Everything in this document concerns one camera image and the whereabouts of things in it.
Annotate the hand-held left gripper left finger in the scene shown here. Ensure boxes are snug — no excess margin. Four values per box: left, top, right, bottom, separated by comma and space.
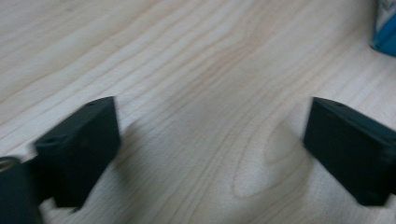
32, 95, 122, 210

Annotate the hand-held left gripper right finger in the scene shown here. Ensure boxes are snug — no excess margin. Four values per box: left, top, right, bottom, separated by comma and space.
303, 96, 396, 207

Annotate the blue packet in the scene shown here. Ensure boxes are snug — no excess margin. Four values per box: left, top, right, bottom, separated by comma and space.
369, 0, 396, 58

